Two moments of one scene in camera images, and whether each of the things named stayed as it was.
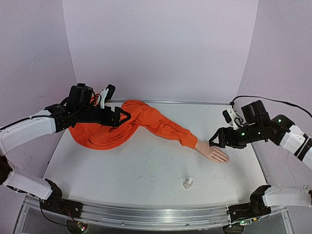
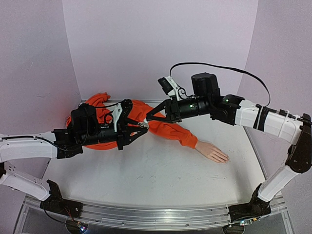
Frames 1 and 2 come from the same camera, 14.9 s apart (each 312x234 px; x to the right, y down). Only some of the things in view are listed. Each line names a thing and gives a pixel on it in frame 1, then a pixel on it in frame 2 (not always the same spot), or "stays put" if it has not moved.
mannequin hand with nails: [211, 152] stays put
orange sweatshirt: [143, 117] stays put
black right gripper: [225, 137] -> [173, 110]
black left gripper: [116, 121] -> [124, 129]
